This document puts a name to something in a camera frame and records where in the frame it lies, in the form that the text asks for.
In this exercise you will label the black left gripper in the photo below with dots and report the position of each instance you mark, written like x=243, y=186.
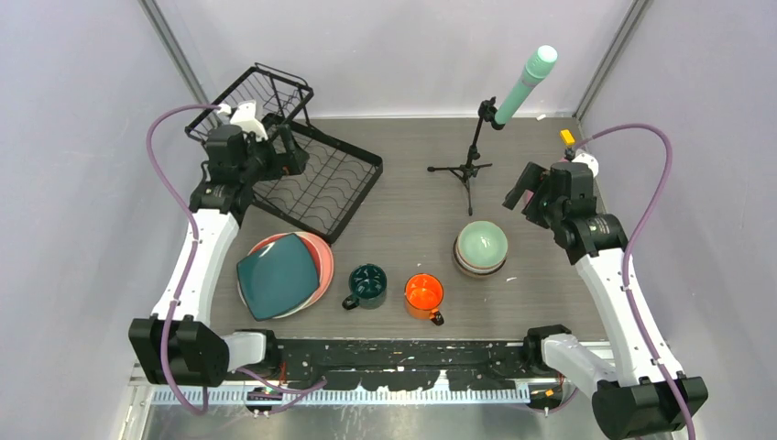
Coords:
x=292, y=161

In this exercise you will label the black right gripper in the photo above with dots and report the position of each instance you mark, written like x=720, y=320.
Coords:
x=530, y=179

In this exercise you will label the dark green mug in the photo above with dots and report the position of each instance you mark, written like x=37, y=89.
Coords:
x=367, y=285

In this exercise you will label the orange mug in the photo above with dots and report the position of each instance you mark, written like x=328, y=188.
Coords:
x=423, y=294

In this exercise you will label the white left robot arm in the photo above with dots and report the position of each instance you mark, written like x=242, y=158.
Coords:
x=175, y=344

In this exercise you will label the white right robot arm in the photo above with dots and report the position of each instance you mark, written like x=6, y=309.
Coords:
x=644, y=391

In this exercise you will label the pink wedge object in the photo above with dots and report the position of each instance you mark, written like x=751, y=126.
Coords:
x=536, y=201

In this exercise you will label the yellow small block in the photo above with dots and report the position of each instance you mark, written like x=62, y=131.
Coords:
x=567, y=137

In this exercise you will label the light green bowl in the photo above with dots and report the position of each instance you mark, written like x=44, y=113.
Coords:
x=483, y=244

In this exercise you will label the black mini tripod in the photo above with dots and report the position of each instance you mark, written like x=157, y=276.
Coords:
x=467, y=171

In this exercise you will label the red round plate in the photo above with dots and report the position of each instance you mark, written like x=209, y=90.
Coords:
x=305, y=237

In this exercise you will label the brown striped bowl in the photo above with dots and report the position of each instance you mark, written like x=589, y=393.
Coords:
x=473, y=271

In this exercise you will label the pink round plate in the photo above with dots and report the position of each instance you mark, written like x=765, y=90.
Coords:
x=325, y=266

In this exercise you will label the mint green microphone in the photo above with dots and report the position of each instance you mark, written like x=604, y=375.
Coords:
x=537, y=68

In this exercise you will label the teal square plate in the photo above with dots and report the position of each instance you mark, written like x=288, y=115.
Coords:
x=277, y=278

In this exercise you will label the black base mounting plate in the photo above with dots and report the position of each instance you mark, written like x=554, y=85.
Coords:
x=397, y=364

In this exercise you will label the black wire dish rack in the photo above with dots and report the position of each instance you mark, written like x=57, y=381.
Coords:
x=321, y=180

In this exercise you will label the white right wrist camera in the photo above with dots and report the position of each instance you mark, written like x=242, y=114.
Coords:
x=583, y=157

